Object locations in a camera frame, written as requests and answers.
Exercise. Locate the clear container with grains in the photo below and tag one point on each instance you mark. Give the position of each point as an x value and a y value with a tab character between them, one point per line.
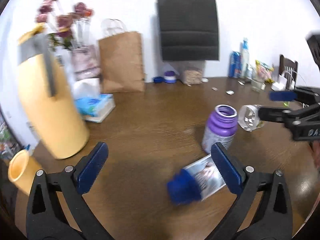
191	72

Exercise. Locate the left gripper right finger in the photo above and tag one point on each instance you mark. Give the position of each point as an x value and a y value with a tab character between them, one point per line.
273	217

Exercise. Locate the dark wooden chair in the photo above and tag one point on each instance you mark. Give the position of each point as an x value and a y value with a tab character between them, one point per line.
288	69

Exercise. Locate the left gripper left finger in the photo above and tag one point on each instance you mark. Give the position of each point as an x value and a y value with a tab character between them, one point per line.
56	208

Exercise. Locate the blue soda can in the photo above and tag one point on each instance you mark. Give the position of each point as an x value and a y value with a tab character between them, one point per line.
234	65

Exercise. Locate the yellow plastic cup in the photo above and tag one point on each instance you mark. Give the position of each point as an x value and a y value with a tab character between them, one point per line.
22	170

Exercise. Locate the colourful snack bag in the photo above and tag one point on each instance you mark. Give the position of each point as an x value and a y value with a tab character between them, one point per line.
263	72

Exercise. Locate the yellow thermos jug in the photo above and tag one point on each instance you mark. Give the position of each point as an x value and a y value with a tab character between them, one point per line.
46	97

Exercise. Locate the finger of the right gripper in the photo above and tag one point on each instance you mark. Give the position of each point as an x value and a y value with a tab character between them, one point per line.
285	95
275	114

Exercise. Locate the purple plastic bottle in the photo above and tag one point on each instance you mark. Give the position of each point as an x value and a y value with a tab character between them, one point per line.
220	127

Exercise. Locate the blue jar lid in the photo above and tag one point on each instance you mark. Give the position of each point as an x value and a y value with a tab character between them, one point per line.
158	79

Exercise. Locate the pink wrapped vase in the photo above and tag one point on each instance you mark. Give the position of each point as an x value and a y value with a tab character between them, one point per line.
85	63

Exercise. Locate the drinking glass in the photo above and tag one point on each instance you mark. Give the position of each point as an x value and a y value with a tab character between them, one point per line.
257	83

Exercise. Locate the black paper bag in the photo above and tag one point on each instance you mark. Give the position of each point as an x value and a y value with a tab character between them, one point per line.
189	30

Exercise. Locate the blue plastic bottle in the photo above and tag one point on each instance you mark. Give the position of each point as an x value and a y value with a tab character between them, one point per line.
195	182

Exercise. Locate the clear spray bottle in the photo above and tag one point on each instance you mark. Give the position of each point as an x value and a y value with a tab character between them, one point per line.
244	58

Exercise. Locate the dried pink flowers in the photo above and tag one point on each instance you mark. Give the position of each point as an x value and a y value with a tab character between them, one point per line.
65	24

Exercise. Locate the white thermos flask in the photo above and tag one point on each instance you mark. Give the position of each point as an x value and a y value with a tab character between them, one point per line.
64	57

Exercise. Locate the white charger adapter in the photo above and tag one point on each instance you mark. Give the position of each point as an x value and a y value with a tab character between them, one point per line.
280	84

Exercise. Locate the person's right hand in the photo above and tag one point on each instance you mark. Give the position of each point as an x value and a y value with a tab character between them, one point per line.
315	152

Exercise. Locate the small purple white jar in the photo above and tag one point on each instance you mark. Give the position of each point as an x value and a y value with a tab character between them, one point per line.
169	77

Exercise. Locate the blue tissue box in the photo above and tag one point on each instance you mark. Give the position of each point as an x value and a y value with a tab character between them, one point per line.
91	103

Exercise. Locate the brown paper bag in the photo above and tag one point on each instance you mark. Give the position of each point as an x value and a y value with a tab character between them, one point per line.
121	59

